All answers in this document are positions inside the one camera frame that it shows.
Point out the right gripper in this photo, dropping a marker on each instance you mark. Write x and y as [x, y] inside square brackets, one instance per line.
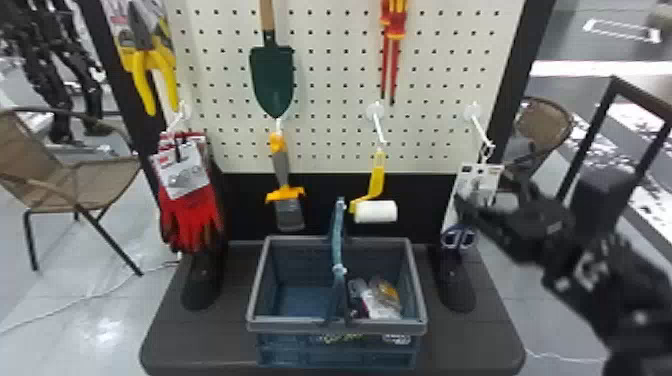
[530, 231]

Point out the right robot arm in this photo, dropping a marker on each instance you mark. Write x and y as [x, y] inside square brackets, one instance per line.
[624, 299]

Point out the blue scissors on white card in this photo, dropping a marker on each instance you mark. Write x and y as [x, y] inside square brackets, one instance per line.
[475, 181]

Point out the yellow paint roller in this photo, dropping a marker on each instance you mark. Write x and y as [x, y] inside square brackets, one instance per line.
[375, 211]

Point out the brown mesh chair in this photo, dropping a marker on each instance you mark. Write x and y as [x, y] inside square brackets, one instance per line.
[543, 123]

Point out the clear tool packet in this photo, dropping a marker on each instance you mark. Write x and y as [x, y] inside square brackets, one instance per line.
[380, 304]

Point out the white pegboard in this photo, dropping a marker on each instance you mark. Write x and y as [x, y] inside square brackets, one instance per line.
[336, 78]

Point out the blue basket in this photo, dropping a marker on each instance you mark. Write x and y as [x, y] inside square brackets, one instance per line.
[294, 294]

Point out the red screwdriver set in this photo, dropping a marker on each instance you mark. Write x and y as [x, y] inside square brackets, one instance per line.
[394, 26]

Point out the green trowel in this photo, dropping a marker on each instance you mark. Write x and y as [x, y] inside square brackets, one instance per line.
[272, 78]

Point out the red gloves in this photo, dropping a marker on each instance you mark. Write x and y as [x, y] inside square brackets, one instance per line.
[190, 215]

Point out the yellow pliers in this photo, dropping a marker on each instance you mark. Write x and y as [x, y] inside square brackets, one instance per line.
[143, 68]

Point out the beige chair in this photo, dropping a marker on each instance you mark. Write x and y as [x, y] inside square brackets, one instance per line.
[58, 178]

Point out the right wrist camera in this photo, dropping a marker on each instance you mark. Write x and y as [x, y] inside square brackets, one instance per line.
[601, 202]

